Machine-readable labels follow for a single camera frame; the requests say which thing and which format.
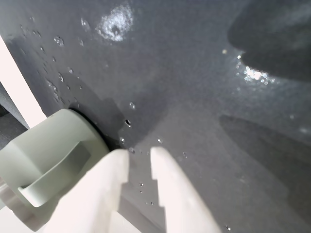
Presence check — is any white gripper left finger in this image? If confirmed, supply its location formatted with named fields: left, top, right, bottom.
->
left=42, top=149, right=130, bottom=233

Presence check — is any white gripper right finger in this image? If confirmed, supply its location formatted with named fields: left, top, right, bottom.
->
left=150, top=146, right=222, bottom=233

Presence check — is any grey mug with steel interior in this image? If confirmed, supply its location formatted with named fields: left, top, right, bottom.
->
left=0, top=108, right=110, bottom=232

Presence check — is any black table mat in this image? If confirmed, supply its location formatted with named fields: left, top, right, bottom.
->
left=0, top=0, right=311, bottom=233

